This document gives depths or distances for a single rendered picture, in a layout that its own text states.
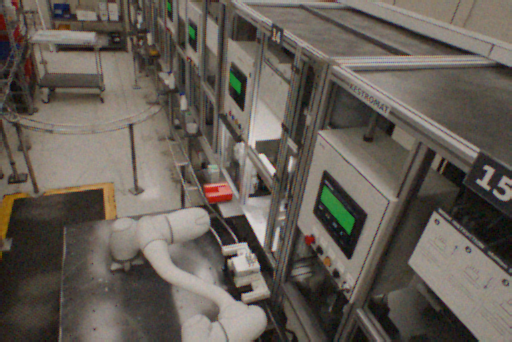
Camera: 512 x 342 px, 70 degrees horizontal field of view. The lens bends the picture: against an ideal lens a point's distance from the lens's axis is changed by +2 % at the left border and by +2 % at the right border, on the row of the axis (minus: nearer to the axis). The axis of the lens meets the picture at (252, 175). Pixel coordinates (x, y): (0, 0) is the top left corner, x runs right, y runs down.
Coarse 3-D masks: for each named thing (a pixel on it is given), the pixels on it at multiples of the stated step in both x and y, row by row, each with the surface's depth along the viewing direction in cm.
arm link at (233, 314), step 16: (160, 240) 148; (160, 256) 143; (160, 272) 139; (176, 272) 138; (192, 288) 135; (208, 288) 133; (224, 304) 128; (240, 304) 126; (224, 320) 121; (240, 320) 121; (256, 320) 122; (240, 336) 118; (256, 336) 123
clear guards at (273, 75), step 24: (264, 24) 168; (264, 48) 171; (288, 48) 150; (264, 72) 175; (288, 72) 152; (312, 72) 135; (264, 96) 178; (264, 120) 181; (240, 144) 220; (264, 144) 185; (288, 144) 160; (240, 168) 225; (264, 168) 189; (288, 168) 163; (288, 192) 166
